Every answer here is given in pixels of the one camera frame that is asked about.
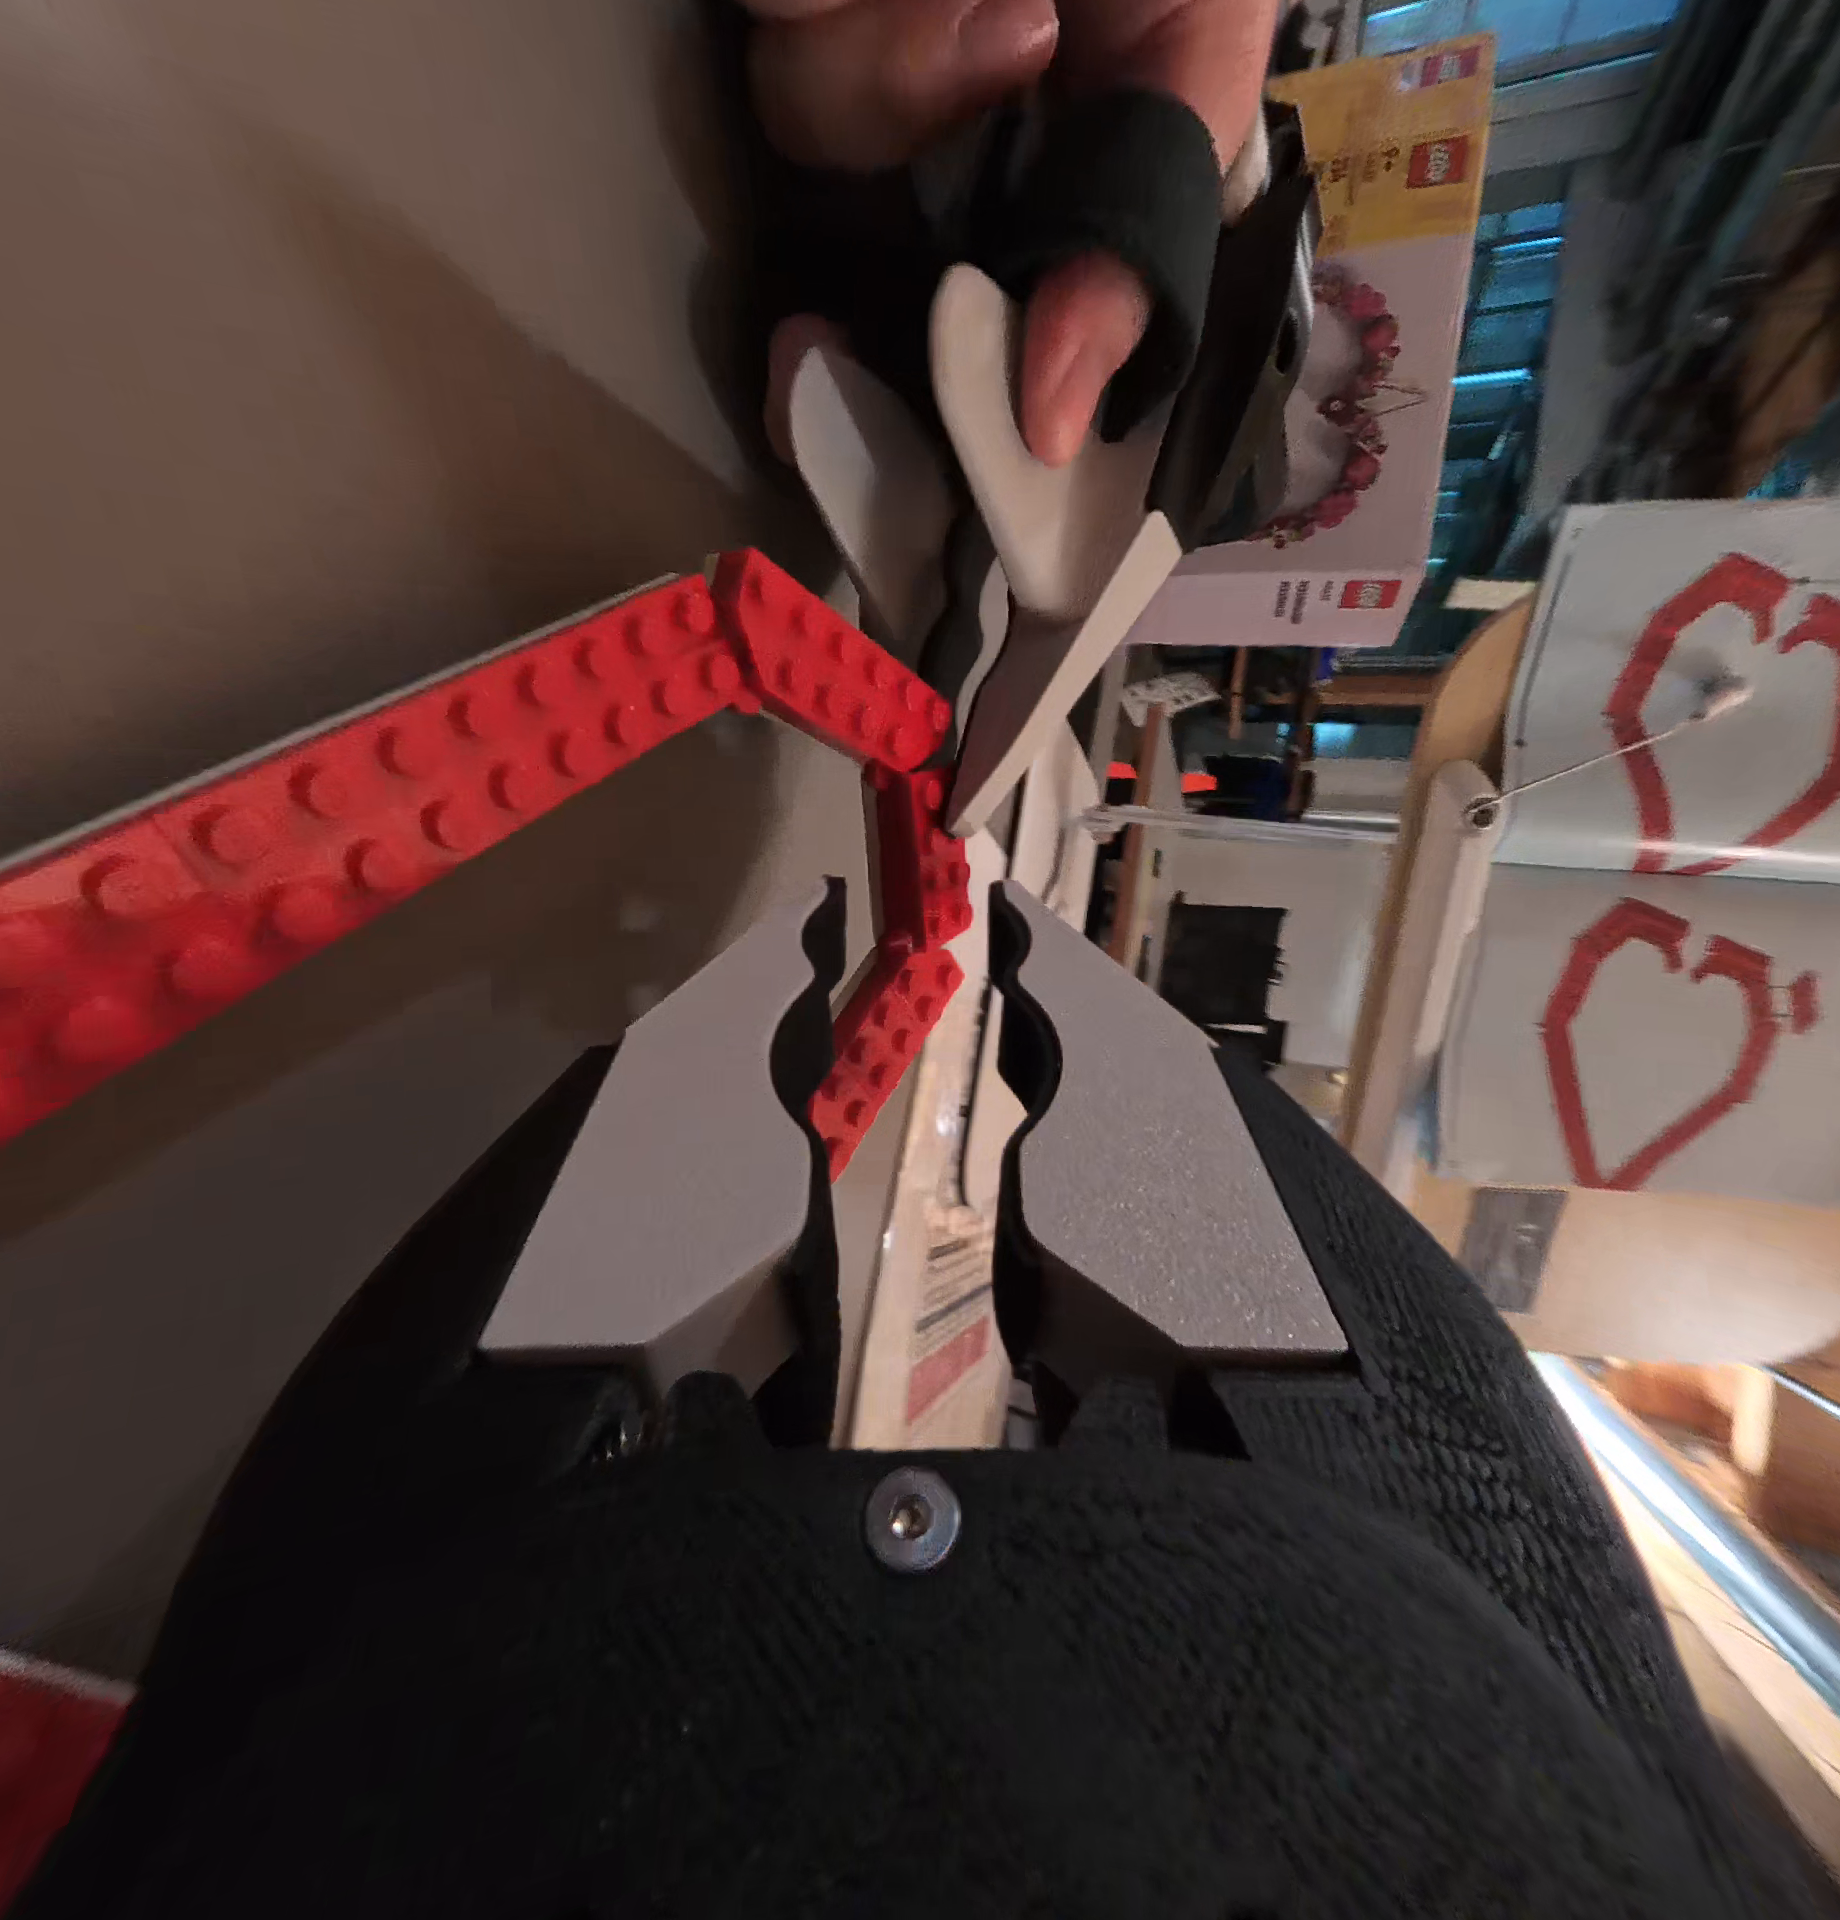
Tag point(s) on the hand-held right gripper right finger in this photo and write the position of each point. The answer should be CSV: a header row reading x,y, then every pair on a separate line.
x,y
1161,1185

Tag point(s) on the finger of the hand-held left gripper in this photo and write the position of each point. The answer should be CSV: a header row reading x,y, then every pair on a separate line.
x,y
1049,690
861,480

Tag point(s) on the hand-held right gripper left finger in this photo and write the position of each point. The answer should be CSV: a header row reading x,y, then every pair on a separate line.
x,y
681,1185

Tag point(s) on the long red lego plate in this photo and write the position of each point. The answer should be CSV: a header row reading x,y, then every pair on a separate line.
x,y
335,840

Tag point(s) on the lego set box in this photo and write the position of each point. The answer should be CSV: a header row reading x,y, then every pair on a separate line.
x,y
1408,361

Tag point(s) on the person's left hand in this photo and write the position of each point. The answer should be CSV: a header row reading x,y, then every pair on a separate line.
x,y
921,60

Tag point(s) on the black storage box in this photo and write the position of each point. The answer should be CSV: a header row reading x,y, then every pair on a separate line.
x,y
1222,983

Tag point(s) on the printed paper sheet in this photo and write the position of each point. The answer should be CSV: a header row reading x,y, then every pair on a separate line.
x,y
942,1305

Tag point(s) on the white bar with screws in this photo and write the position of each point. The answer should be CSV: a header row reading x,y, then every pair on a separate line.
x,y
1423,960

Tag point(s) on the paper with red heart drawings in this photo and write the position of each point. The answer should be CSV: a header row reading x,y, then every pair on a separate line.
x,y
1685,840

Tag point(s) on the metal tube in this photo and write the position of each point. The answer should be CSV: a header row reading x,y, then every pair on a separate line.
x,y
1715,1530

